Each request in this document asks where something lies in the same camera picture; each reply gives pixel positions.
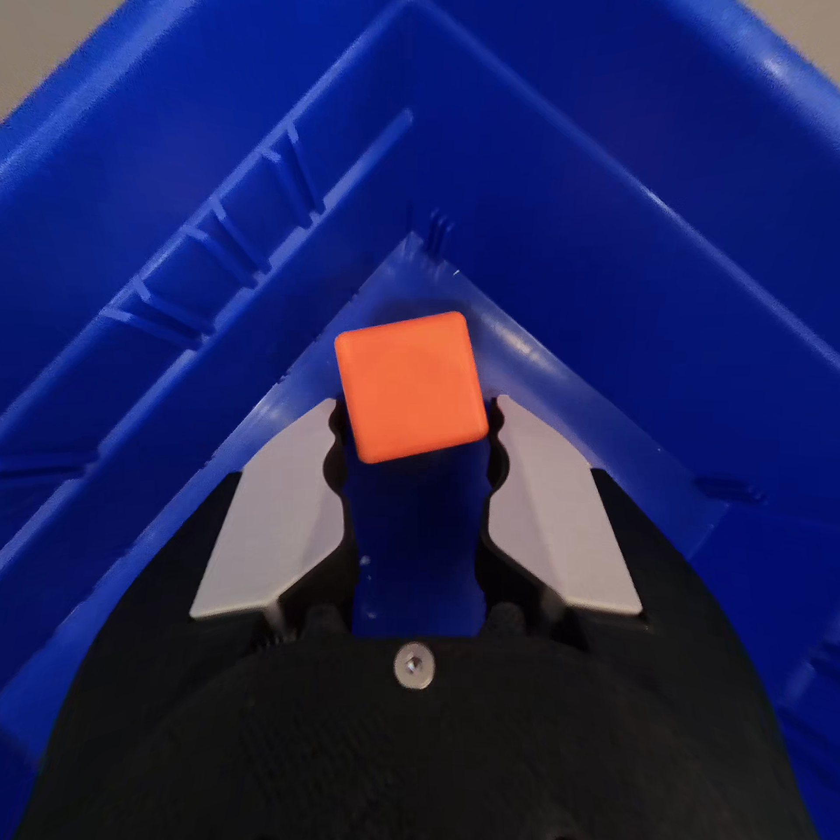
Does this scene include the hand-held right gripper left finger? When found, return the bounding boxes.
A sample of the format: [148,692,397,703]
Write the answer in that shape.
[191,398,359,634]

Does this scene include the orange magnetic cube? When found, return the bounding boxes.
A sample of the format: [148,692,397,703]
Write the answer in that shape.
[334,311,488,466]

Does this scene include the blue plastic bin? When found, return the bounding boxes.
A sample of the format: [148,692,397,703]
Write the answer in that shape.
[0,0,840,840]

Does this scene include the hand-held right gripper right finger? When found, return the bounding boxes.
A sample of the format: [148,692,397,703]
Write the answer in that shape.
[476,394,644,636]

